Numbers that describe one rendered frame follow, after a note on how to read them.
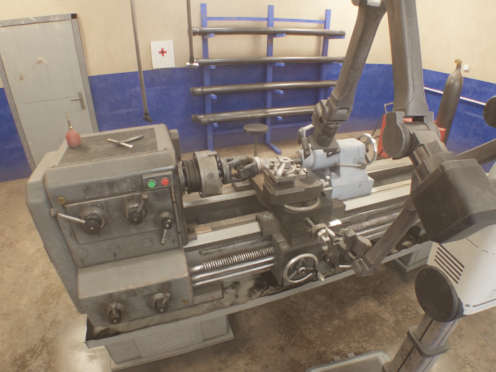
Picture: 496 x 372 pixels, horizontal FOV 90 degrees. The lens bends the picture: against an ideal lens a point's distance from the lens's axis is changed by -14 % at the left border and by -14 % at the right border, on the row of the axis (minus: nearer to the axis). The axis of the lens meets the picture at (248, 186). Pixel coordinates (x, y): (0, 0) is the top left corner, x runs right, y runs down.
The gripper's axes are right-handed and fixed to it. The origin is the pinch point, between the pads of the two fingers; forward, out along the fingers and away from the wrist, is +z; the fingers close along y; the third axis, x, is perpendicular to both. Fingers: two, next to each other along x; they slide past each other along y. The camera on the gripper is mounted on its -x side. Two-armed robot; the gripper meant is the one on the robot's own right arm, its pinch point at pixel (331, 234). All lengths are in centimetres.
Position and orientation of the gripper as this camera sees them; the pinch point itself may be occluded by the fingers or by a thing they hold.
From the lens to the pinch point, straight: 141.8
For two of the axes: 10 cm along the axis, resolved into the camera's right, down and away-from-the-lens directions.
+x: 0.8, 8.5, 5.1
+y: -9.4, 2.4, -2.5
